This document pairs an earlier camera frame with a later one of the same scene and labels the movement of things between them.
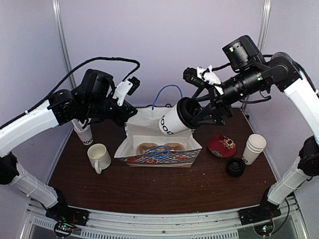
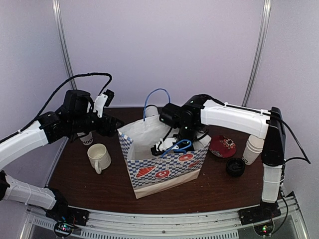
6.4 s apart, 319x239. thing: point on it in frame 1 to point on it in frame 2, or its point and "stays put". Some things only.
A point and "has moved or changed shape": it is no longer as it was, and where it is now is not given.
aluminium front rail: (223, 224) stays put
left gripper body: (127, 109) to (102, 129)
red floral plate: (222, 146) stays put
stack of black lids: (235, 167) stays put
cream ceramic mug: (99, 157) stays put
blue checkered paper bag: (145, 145) has moved or changed shape
